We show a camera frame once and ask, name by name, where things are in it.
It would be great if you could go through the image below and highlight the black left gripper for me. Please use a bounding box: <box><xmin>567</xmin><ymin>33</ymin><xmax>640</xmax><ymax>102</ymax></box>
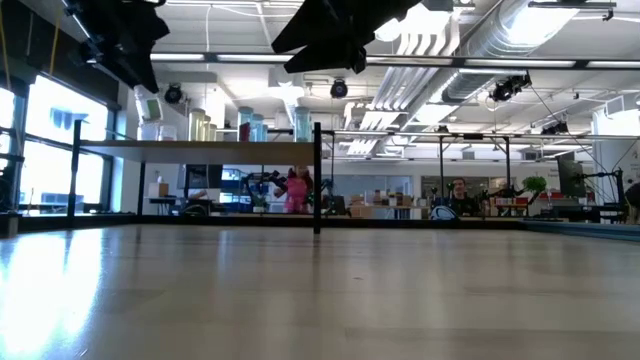
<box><xmin>79</xmin><ymin>0</ymin><xmax>171</xmax><ymax>95</ymax></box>

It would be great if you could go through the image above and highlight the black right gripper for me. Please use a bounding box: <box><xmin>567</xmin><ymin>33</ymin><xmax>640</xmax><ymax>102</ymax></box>
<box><xmin>272</xmin><ymin>0</ymin><xmax>424</xmax><ymax>75</ymax></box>

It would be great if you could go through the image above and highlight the teal pill bottle white cap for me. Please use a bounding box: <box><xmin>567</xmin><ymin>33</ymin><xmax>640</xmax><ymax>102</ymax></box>
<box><xmin>293</xmin><ymin>105</ymin><xmax>313</xmax><ymax>143</ymax></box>

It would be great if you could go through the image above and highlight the white ceiling fin panel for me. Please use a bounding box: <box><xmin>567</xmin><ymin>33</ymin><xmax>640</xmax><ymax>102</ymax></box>
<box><xmin>343</xmin><ymin>102</ymin><xmax>401</xmax><ymax>156</ymax></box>

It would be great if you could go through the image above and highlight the ceiling strip light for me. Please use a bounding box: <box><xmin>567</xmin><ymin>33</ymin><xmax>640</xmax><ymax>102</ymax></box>
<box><xmin>149</xmin><ymin>51</ymin><xmax>640</xmax><ymax>70</ymax></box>

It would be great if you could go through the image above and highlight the white finned ceiling fixture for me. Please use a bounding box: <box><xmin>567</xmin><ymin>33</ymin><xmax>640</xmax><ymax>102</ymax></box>
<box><xmin>374</xmin><ymin>4</ymin><xmax>461</xmax><ymax>57</ymax></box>

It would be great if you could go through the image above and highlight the black display screen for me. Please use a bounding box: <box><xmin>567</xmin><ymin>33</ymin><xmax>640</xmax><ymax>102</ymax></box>
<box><xmin>184</xmin><ymin>164</ymin><xmax>225</xmax><ymax>190</ymax></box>

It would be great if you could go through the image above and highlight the person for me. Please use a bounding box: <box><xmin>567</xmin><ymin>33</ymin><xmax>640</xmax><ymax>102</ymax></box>
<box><xmin>446</xmin><ymin>176</ymin><xmax>482</xmax><ymax>218</ymax></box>
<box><xmin>273</xmin><ymin>166</ymin><xmax>315</xmax><ymax>215</ymax></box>

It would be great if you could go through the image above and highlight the cardboard box stack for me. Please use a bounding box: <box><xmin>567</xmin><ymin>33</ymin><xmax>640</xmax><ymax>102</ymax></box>
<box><xmin>348</xmin><ymin>189</ymin><xmax>419</xmax><ymax>220</ymax></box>

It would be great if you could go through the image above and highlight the black track light cluster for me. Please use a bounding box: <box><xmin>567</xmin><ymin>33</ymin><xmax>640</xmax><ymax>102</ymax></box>
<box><xmin>488</xmin><ymin>73</ymin><xmax>533</xmax><ymax>103</ymax></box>

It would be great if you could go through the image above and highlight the blue white round object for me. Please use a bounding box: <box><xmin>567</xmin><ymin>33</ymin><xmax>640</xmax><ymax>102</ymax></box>
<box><xmin>429</xmin><ymin>204</ymin><xmax>459</xmax><ymax>222</ymax></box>

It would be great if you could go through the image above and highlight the black track light pair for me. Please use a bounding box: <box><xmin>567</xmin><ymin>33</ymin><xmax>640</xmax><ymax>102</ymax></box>
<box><xmin>539</xmin><ymin>121</ymin><xmax>571</xmax><ymax>137</ymax></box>

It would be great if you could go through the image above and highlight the small green potted plant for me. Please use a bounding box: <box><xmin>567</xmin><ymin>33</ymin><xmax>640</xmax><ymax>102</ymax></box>
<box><xmin>522</xmin><ymin>174</ymin><xmax>549</xmax><ymax>194</ymax></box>

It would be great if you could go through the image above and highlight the black computer monitor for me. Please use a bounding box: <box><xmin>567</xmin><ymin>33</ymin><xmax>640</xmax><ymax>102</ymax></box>
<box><xmin>556</xmin><ymin>151</ymin><xmax>587</xmax><ymax>199</ymax></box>

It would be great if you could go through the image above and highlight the wooden shelf black frame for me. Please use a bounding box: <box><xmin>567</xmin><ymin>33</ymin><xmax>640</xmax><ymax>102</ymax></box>
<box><xmin>66</xmin><ymin>118</ymin><xmax>323</xmax><ymax>235</ymax></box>

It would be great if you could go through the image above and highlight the black background rig frame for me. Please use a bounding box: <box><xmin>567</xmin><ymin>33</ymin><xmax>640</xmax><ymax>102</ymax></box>
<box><xmin>319</xmin><ymin>128</ymin><xmax>514</xmax><ymax>204</ymax></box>

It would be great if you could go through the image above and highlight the black aluminium table frame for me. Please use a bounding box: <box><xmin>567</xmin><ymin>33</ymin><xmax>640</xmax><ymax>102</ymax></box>
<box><xmin>0</xmin><ymin>211</ymin><xmax>640</xmax><ymax>243</ymax></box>

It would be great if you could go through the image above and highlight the silver ventilation duct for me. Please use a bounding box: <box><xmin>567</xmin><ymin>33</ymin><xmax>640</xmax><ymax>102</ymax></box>
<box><xmin>372</xmin><ymin>0</ymin><xmax>581</xmax><ymax>117</ymax></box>

